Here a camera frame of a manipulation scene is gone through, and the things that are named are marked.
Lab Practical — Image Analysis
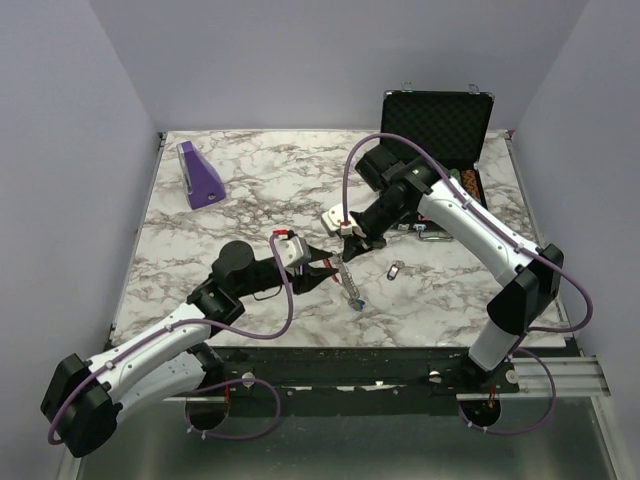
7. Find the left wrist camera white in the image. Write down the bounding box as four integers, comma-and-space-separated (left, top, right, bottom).
274, 230, 311, 269

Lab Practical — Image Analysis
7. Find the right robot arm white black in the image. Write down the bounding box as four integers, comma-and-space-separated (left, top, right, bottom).
323, 145, 564, 392

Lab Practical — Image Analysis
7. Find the black poker chip case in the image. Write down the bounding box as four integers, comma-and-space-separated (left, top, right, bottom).
380, 90, 494, 206

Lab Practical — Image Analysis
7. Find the red handled metal key holder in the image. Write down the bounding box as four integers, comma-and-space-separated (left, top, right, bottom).
329, 252, 364, 309

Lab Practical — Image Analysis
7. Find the purple plastic object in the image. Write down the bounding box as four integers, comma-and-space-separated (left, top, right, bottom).
177, 141, 226, 210

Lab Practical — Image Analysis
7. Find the black mounting base plate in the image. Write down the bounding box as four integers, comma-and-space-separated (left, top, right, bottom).
185, 347, 519, 428

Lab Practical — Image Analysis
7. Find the key with small blue tag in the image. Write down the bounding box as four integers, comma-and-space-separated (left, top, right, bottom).
351, 299, 364, 311

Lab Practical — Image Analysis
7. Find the right aluminium rail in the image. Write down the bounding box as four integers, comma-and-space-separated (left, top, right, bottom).
446, 357, 610, 401

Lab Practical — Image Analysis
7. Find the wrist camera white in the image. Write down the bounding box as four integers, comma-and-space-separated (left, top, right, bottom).
274, 230, 311, 269
321, 207, 362, 238

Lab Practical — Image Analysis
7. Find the orange chip stack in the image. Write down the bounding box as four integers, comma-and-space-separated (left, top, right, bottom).
460, 169, 482, 201

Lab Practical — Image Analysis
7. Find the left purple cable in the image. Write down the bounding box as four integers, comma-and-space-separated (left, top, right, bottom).
45, 230, 296, 446

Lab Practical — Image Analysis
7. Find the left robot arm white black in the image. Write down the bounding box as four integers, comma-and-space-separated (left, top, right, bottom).
40, 230, 337, 458

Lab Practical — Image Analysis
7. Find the key with black tag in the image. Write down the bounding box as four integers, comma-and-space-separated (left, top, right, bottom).
386, 260, 406, 281

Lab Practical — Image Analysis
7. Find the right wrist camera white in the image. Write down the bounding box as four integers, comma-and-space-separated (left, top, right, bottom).
321, 207, 362, 238

